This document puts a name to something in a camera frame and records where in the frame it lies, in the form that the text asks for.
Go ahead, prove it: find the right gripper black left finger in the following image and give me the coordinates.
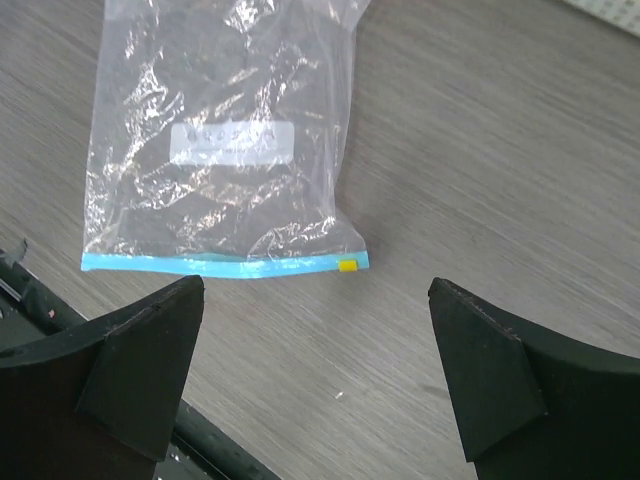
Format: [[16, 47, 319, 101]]
[[76, 275, 204, 461]]

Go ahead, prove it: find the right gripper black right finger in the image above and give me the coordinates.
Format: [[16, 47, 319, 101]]
[[429, 278, 547, 462]]

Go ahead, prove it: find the clear zip top bag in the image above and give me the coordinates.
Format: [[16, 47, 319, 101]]
[[81, 1, 369, 279]]

